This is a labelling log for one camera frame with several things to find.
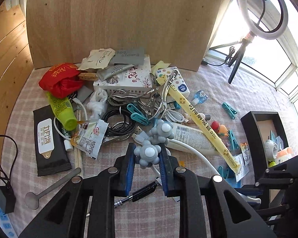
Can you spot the small blue bottle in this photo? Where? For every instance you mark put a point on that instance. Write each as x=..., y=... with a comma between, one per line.
x=199, y=98

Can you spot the brown cardboard panel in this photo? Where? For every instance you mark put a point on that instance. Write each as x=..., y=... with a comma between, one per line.
x=173, y=31

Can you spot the wooden cabinet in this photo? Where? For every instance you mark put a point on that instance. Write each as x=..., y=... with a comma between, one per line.
x=15, y=61

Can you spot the white tube blue cap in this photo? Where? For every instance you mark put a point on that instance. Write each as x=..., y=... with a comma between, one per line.
x=194, y=138

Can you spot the teal clothespin pair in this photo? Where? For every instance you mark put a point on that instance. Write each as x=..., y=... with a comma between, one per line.
x=137, y=115

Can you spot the black tripod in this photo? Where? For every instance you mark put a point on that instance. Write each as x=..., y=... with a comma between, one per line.
x=237, y=58

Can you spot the colourful snack packet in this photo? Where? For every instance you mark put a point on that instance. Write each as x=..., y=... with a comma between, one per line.
x=245, y=152

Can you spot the black pen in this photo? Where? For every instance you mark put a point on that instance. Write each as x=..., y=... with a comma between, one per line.
x=139, y=194

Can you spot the grey sachet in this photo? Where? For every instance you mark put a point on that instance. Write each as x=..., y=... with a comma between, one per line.
x=133, y=56

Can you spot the white floral box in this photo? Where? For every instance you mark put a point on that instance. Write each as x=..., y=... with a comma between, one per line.
x=135, y=80

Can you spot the red fabric pouch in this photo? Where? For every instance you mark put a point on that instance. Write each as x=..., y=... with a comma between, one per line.
x=61, y=80

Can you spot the teal cream tube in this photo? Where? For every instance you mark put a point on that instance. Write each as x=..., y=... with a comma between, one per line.
x=276, y=139

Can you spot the cream paper packet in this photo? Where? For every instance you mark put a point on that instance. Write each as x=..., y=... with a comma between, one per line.
x=97, y=59

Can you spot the printed instruction leaflet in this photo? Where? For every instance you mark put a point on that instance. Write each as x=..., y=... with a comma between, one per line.
x=244, y=169

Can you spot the small cartoon figurine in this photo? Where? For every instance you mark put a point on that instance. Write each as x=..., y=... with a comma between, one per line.
x=220, y=129

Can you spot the black sorting tray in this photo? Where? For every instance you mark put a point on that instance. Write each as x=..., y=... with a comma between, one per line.
x=257, y=126

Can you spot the black power adapter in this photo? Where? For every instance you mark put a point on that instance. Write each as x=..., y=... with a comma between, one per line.
x=7, y=199

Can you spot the black wet wipes pack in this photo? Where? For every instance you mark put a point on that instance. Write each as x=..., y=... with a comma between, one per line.
x=51, y=156

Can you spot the white plug adapter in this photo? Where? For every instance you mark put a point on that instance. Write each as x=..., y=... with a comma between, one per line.
x=271, y=150

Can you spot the white power strip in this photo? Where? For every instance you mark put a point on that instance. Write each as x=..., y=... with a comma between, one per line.
x=6, y=225

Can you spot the yellow-green shuttlecock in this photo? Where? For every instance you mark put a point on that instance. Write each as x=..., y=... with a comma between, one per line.
x=272, y=164

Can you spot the orange snack sachet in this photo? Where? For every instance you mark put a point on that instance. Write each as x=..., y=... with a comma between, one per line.
x=89, y=137

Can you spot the white patterned tissue pack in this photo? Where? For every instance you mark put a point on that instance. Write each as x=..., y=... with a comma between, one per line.
x=178, y=83

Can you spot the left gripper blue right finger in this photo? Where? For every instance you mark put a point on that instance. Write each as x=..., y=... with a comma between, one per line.
x=172, y=174

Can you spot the metal spoon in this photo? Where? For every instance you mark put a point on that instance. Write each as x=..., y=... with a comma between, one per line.
x=32, y=200

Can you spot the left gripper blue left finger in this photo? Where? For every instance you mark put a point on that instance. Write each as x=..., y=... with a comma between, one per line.
x=125, y=165

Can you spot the white ring light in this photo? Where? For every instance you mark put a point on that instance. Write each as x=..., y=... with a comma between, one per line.
x=255, y=26

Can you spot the green tube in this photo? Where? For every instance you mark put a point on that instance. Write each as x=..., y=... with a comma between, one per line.
x=63, y=111

